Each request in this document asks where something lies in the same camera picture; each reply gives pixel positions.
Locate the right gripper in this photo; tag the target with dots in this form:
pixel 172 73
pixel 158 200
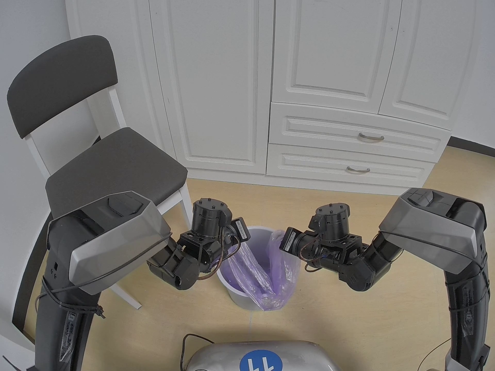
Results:
pixel 309 242

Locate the purple plastic bag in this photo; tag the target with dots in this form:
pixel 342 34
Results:
pixel 278 284

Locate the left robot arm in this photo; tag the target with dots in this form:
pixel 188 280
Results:
pixel 116 242

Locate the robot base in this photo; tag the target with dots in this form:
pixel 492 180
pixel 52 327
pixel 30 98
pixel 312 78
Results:
pixel 263 356

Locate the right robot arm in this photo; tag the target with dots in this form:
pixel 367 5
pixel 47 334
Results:
pixel 433 230

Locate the white trash bin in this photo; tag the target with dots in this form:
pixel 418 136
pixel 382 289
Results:
pixel 236 296

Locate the white wardrobe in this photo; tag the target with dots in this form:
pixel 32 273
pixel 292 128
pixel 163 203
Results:
pixel 216 72

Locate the white chair with grey cushions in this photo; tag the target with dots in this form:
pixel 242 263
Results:
pixel 116 168

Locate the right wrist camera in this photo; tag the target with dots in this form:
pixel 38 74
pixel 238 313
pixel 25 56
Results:
pixel 289 240

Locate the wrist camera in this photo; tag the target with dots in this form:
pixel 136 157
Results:
pixel 241 229
pixel 289 240

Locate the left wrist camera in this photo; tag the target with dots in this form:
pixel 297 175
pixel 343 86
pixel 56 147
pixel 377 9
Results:
pixel 241 229

